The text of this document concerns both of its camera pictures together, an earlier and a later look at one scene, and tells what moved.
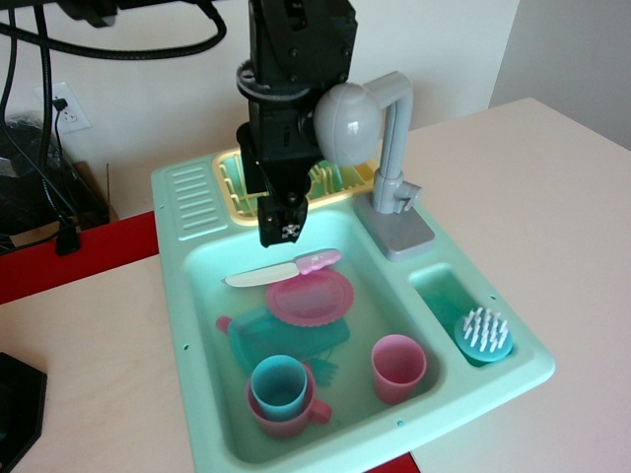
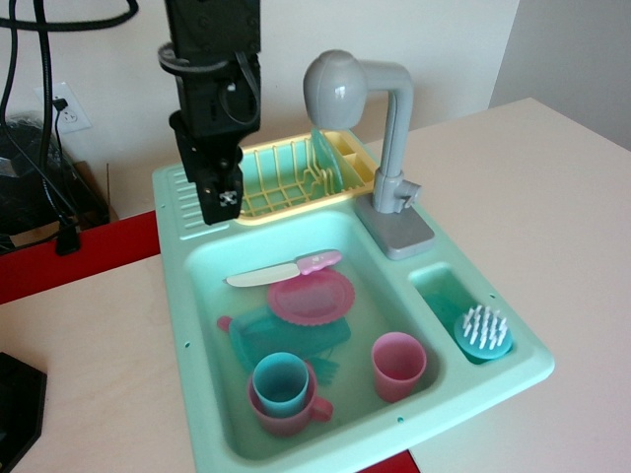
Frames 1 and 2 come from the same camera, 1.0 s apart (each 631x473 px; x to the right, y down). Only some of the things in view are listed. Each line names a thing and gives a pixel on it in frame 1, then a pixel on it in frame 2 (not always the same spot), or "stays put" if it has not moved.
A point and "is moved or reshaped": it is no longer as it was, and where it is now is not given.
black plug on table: [68, 239] stays put
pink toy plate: [317, 299] stays put
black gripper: [281, 135] to [220, 102]
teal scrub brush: [483, 335] stays put
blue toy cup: [279, 383] stays put
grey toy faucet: [354, 124] is moved or reshaped
